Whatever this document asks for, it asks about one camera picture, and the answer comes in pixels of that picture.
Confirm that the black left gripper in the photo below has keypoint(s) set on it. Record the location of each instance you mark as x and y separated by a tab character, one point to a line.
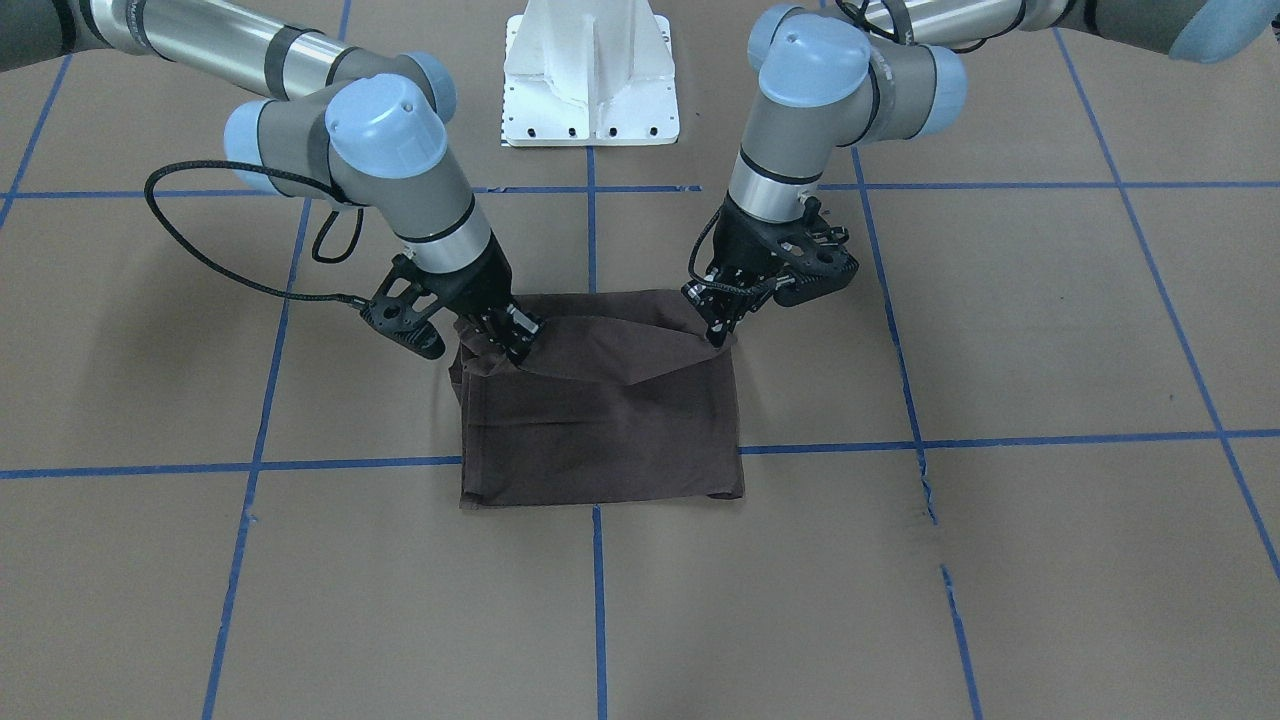
740	243

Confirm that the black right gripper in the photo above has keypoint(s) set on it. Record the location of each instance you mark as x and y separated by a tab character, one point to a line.
478	288

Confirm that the dark brown t-shirt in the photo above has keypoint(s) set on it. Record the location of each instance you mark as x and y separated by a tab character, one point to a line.
621	399

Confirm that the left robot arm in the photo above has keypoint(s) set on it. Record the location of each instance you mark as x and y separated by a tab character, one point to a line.
863	72

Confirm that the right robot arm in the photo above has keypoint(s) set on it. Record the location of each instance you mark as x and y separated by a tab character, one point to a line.
330	122

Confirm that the blue tape grid lines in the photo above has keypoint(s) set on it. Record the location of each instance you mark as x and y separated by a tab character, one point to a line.
900	440

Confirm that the brown paper table cover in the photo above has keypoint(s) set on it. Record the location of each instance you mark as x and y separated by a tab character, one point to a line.
1080	330

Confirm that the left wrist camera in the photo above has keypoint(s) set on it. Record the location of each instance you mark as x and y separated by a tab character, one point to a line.
815	257

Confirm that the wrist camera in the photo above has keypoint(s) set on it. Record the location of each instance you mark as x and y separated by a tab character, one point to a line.
391	311
815	257

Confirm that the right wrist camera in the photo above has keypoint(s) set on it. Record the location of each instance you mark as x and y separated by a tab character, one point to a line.
391	311

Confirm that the white camera mast base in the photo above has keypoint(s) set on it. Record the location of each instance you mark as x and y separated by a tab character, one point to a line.
589	73

